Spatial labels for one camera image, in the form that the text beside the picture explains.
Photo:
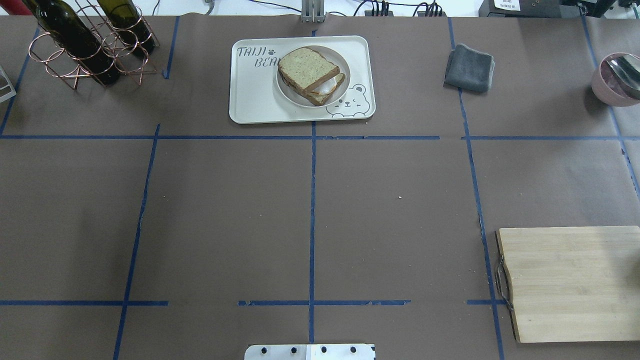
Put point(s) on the black box with label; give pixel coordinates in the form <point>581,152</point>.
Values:
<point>552,9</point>

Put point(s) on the grey folded cloth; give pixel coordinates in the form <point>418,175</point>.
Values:
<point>469,69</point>

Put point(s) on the pink bowl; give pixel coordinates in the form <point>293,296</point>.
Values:
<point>606,87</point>

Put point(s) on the white round plate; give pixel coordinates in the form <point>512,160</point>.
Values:
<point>333,57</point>

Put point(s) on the metal cutting board handle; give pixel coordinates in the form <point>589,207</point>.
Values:
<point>501,284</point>

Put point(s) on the bread slice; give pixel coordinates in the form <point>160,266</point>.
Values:
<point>316,100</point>
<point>305,69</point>

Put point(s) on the fried egg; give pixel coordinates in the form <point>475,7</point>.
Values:
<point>326,88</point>

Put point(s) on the copper wire bottle rack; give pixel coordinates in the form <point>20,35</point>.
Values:
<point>102,40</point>

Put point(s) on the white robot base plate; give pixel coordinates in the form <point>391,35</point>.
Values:
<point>331,351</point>

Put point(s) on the dark wine bottle right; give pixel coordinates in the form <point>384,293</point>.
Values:
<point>132,29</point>

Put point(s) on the cream bear serving tray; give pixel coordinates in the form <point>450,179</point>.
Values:
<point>255,98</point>

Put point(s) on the white metal object edge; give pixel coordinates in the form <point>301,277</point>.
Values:
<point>7,89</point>

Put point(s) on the dark wine bottle left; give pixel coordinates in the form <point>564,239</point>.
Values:
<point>69,31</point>

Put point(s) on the dark wine bottle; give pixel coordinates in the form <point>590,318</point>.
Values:
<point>69,31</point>
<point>132,29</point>

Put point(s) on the wooden cutting board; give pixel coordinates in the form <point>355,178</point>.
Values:
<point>572,284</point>

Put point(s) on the metal spoon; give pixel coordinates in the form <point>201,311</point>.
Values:
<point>626,70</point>

